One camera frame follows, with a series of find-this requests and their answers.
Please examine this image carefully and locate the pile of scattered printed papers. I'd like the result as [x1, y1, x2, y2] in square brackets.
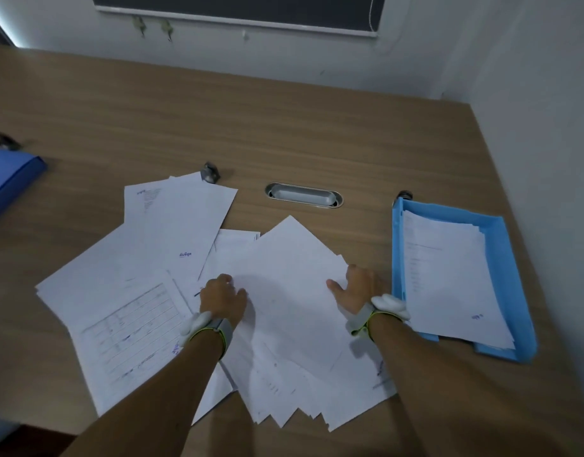
[35, 171, 398, 433]

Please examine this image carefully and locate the dark board with white frame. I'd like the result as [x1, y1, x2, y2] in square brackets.
[90, 0, 387, 38]

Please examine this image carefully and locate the person's right forearm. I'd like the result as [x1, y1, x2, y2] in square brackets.
[367, 314, 584, 457]

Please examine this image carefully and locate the person's left hand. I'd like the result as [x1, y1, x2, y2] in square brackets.
[199, 274, 249, 325]

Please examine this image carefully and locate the light blue paper tray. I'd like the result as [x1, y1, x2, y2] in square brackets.
[391, 197, 539, 364]

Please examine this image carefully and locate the blue file folder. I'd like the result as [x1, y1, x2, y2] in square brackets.
[0, 147, 48, 229]

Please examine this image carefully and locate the person's left forearm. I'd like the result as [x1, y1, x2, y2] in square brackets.
[61, 327, 227, 457]

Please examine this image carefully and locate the white grey left wrist tracker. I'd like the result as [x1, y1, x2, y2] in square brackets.
[180, 311, 234, 361]

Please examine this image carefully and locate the white grey wrist tracker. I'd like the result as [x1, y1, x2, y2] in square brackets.
[344, 293, 411, 340]
[180, 311, 234, 361]

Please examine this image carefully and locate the silver oval cable grommet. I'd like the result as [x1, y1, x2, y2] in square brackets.
[265, 182, 344, 209]

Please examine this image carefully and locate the stack of papers in tray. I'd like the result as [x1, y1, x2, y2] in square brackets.
[402, 209, 516, 351]

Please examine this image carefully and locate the large white paper sheet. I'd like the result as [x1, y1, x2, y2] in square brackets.
[199, 215, 370, 373]

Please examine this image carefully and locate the person's right hand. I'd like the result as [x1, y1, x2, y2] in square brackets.
[325, 264, 386, 315]

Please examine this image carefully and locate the white grey right wrist tracker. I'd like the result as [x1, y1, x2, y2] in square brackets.
[344, 293, 411, 340]

